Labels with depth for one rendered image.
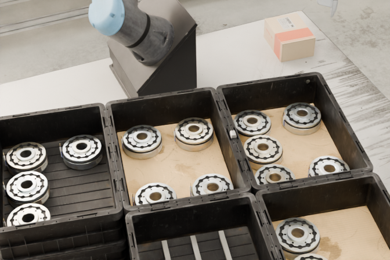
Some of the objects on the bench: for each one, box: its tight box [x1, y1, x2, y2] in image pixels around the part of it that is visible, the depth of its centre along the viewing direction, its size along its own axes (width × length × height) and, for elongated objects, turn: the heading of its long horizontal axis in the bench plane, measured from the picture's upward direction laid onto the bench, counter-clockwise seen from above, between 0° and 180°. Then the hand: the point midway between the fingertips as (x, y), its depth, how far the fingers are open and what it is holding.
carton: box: [263, 13, 316, 63], centre depth 248 cm, size 16×12×8 cm
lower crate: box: [26, 216, 128, 260], centre depth 187 cm, size 40×30×12 cm
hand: (328, 2), depth 213 cm, fingers open, 14 cm apart
